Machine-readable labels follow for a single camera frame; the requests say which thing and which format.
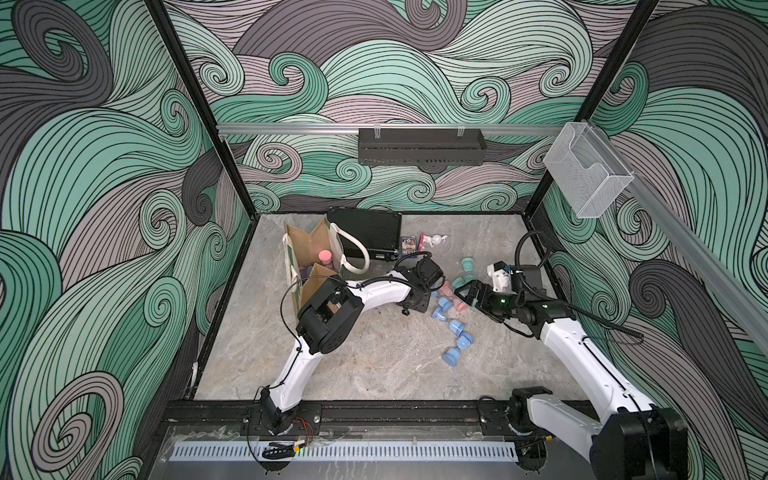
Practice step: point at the pink hourglass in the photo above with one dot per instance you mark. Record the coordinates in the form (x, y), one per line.
(325, 257)

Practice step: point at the aluminium wall rail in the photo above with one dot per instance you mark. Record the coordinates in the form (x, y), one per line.
(304, 128)

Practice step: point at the blue card box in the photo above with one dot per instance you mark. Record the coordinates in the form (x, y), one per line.
(408, 245)

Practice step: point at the white rabbit figurine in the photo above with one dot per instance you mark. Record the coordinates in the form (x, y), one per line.
(430, 242)

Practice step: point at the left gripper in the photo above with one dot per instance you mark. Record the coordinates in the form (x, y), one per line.
(423, 307)

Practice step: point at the clear plastic wall box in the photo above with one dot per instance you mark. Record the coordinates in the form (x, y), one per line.
(587, 168)

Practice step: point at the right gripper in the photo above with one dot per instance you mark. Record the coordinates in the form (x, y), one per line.
(481, 301)

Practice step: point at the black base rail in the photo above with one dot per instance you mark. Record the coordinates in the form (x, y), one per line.
(486, 412)

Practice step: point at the white slotted cable duct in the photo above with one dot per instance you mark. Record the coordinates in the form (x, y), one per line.
(349, 451)

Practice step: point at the black ribbed case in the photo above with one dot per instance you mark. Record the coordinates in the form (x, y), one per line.
(377, 230)

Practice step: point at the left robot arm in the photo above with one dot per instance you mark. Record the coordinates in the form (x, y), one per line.
(329, 307)

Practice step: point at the blue hourglass front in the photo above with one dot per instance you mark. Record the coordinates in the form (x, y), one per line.
(453, 354)

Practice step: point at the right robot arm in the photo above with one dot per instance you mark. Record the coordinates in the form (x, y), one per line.
(628, 437)

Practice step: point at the black wall tray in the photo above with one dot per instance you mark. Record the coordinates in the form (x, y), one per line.
(430, 149)

